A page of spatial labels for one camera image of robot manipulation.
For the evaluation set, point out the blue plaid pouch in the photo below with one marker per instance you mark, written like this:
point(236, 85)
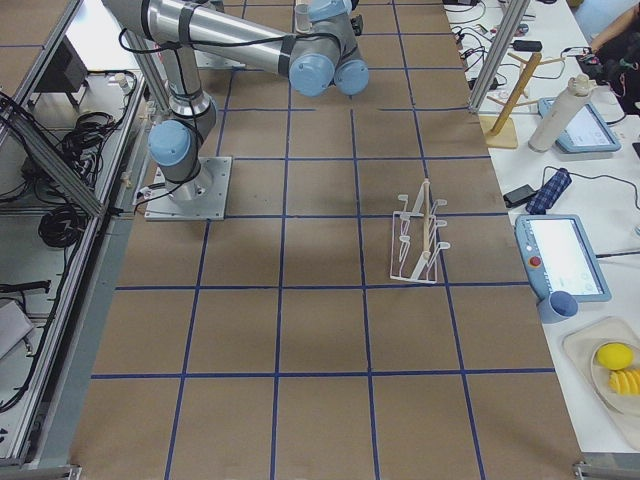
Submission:
point(549, 193)

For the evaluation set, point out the black phone on table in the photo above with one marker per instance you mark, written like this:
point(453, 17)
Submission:
point(519, 196)

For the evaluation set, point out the wooden stand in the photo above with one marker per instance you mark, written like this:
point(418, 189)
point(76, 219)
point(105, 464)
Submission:
point(499, 131)

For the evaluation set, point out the white wire cup rack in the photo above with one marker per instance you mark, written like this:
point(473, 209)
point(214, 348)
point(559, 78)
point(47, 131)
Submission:
point(415, 247)

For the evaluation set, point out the black power adapter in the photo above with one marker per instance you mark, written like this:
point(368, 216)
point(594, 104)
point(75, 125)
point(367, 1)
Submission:
point(527, 45)

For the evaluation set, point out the yellow toy lemon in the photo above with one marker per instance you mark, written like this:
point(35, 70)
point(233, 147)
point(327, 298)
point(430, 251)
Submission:
point(615, 356)

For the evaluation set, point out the sliced yellow toy fruit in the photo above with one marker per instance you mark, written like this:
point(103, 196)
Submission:
point(625, 382)

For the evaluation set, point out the white cardboard tube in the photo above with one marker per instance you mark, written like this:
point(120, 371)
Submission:
point(563, 109)

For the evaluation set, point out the blue teach pendant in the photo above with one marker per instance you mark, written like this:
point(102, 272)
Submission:
point(560, 264)
point(587, 132)

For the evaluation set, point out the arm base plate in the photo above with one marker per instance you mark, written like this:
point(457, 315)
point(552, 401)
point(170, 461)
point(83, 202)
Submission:
point(203, 198)

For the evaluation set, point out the cream oval plate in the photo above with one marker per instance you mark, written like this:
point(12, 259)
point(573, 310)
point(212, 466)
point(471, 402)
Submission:
point(581, 347)

